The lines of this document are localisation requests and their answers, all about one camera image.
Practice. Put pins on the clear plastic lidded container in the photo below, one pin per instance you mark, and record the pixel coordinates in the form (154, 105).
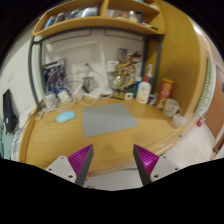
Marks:
(50, 99)

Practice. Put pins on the white power strip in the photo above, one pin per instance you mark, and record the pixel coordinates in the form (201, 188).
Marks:
(96, 92)

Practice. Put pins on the brown wooden door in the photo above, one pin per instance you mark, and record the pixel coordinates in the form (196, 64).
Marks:
(216, 110)

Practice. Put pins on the grey mouse pad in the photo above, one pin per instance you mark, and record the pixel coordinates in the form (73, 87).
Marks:
(108, 119)

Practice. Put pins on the black bag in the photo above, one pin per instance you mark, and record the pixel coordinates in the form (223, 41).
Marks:
(9, 111)

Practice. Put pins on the dark green jar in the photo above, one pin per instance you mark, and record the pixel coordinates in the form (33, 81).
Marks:
(138, 87)

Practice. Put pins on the small white bowl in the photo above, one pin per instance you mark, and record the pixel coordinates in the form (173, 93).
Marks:
(179, 121)

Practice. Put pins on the small white cube clock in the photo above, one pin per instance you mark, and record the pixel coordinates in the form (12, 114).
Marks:
(129, 96)

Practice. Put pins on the tan robot figure model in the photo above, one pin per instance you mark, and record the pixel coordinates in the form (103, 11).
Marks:
(121, 78)

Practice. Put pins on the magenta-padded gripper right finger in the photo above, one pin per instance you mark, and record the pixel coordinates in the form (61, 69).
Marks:
(165, 166)

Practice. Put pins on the teal plaid bedding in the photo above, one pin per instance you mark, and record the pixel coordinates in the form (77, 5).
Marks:
(5, 143)

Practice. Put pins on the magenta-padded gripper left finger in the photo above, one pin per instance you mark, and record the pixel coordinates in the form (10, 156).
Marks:
(58, 166)

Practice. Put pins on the red snack can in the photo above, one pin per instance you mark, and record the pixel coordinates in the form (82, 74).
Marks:
(165, 91)

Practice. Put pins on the white multi-port charger block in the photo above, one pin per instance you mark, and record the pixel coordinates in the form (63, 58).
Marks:
(64, 96)

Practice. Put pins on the clear snack bag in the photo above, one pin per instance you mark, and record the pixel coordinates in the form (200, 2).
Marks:
(39, 116)

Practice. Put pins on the light blue computer mouse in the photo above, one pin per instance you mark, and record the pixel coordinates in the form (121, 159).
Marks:
(65, 116)

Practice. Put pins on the blue robot model kit box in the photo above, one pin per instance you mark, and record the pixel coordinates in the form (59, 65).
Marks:
(54, 76)

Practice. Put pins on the blue-topped spray bottle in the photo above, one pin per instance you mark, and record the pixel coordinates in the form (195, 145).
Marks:
(150, 71)

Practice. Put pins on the wooden shelf unit, grey frame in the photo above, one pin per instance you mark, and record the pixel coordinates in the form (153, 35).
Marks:
(100, 23)

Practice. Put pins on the white mug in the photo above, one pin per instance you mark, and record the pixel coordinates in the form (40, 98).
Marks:
(170, 107)

